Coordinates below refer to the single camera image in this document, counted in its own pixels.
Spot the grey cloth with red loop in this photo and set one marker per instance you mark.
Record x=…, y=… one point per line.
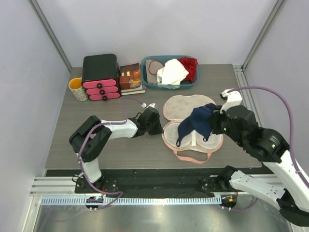
x=152, y=67

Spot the black pink drawer organizer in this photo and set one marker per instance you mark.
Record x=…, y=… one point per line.
x=100, y=77

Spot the white cloth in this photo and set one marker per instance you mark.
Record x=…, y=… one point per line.
x=172, y=73

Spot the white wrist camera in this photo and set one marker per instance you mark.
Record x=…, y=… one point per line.
x=232, y=98
x=145, y=106

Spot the yellow inside patterned mug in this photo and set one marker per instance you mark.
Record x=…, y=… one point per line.
x=76, y=87

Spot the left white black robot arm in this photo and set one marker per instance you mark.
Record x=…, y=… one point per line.
x=91, y=137

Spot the red garment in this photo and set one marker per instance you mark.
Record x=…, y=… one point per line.
x=190, y=64

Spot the teal plastic basket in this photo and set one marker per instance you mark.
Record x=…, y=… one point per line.
x=183, y=84

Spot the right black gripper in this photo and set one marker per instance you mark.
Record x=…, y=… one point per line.
x=215, y=117

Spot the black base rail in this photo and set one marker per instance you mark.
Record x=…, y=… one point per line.
x=159, y=183

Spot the pink mesh laundry bag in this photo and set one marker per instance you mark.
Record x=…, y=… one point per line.
x=175, y=110

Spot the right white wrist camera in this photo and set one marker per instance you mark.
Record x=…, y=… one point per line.
x=232, y=98

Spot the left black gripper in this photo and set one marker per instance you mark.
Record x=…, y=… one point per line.
x=159, y=130

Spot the white slotted cable duct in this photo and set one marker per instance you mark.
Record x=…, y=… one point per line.
x=95, y=200

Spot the navy blue bra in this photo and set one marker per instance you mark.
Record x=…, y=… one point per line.
x=198, y=121

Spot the stack of books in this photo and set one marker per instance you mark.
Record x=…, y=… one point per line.
x=130, y=78

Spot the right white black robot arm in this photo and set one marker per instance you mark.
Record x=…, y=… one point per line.
x=271, y=149

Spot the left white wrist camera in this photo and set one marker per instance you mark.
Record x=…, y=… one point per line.
x=145, y=106

